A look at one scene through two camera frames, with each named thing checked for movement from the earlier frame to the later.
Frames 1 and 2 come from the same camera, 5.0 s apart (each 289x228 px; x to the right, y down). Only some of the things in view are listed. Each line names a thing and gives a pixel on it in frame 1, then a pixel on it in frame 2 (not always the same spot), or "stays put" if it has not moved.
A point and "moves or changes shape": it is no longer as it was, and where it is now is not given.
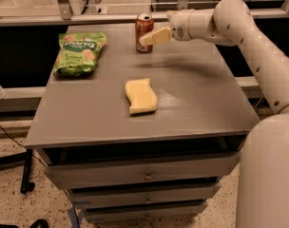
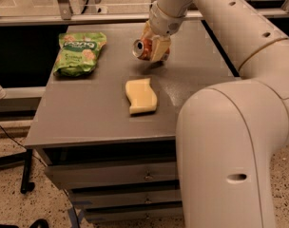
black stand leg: (17, 161) stays put
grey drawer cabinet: (161, 166) stays put
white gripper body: (179, 25) to (163, 23)
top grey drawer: (112, 173) stays put
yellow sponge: (141, 96) stays put
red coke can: (144, 24) moves or changes shape
